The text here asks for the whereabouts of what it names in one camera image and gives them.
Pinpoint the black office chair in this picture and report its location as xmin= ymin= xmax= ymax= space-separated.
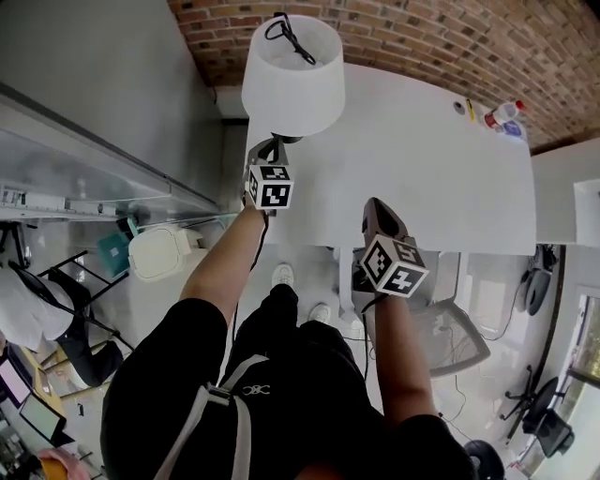
xmin=501 ymin=364 xmax=577 ymax=459

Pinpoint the white table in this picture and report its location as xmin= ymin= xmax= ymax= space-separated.
xmin=245 ymin=62 xmax=538 ymax=257

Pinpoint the laptop with bright screen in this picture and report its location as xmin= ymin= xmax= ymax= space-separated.
xmin=0 ymin=357 xmax=34 ymax=408

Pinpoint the glass partition rail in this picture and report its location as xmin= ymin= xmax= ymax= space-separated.
xmin=0 ymin=82 xmax=221 ymax=221

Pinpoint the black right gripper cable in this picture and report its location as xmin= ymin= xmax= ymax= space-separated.
xmin=359 ymin=297 xmax=382 ymax=382

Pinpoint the teal box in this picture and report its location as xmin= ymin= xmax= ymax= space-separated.
xmin=96 ymin=218 xmax=141 ymax=278

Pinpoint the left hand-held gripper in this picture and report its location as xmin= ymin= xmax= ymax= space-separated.
xmin=242 ymin=138 xmax=295 ymax=218

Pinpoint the white lidded bin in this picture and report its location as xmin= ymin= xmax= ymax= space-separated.
xmin=127 ymin=223 xmax=208 ymax=282

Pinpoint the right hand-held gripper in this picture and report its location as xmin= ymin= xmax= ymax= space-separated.
xmin=351 ymin=196 xmax=430 ymax=299

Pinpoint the person's black clothing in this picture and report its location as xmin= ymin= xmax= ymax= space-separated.
xmin=99 ymin=282 xmax=475 ymax=480

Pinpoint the person's left forearm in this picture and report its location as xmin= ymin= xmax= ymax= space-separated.
xmin=179 ymin=204 xmax=267 ymax=331

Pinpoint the clear bottle with red cap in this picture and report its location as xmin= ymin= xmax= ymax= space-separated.
xmin=483 ymin=98 xmax=527 ymax=130

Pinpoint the black round stool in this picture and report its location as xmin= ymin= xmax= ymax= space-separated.
xmin=462 ymin=439 xmax=506 ymax=480

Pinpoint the person's right forearm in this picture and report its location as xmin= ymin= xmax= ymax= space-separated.
xmin=368 ymin=292 xmax=441 ymax=425

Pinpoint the grey backpack strap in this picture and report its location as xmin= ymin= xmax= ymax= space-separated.
xmin=164 ymin=353 xmax=271 ymax=480

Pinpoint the tablet with light screen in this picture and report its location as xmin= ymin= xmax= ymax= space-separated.
xmin=17 ymin=394 xmax=68 ymax=445

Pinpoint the grey mesh office chair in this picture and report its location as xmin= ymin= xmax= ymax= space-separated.
xmin=412 ymin=250 xmax=492 ymax=380

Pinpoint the white shade table lamp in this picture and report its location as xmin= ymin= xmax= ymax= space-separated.
xmin=240 ymin=12 xmax=346 ymax=146

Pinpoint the person's white left shoe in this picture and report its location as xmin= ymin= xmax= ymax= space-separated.
xmin=271 ymin=262 xmax=296 ymax=289

